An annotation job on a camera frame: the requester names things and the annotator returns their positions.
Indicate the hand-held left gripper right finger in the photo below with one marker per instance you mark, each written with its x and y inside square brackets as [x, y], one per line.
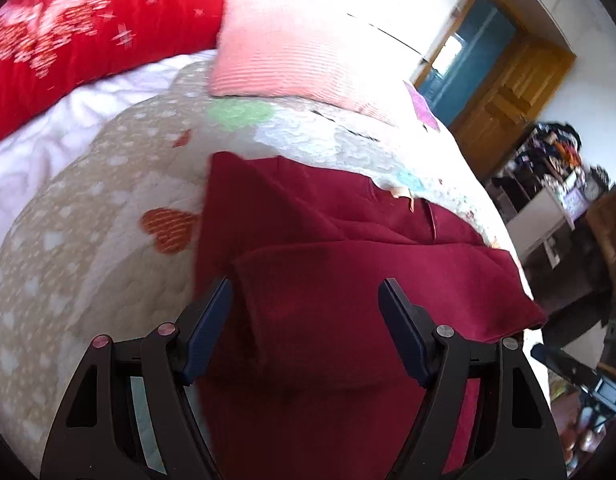
[405, 330]

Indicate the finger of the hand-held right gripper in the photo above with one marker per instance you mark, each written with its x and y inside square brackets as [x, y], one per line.
[562, 362]

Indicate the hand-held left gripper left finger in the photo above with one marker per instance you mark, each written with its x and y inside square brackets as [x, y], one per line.
[208, 325]

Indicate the dark red garment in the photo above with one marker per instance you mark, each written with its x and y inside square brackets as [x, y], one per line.
[313, 285]

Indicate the person's dark clothing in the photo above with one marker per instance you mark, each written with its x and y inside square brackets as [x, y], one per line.
[610, 240]

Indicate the white shelf cabinet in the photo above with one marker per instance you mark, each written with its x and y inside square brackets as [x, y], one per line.
[537, 220]

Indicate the heart patterned quilt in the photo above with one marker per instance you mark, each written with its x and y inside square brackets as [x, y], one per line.
[88, 220]

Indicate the purple framed clock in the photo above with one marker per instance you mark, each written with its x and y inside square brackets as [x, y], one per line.
[576, 203]

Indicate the cluttered shoe rack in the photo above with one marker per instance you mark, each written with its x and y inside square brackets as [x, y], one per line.
[547, 150]

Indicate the purple cloth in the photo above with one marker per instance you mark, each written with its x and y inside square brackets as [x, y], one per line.
[422, 107]

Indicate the wooden door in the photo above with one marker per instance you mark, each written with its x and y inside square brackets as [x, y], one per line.
[507, 110]

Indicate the white bed sheet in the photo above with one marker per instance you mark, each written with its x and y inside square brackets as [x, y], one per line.
[48, 135]

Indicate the pink ribbed pillow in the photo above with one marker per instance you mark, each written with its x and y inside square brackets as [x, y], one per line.
[288, 55]

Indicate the red snowflake patterned pillow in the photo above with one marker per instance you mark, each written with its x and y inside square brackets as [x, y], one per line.
[88, 35]

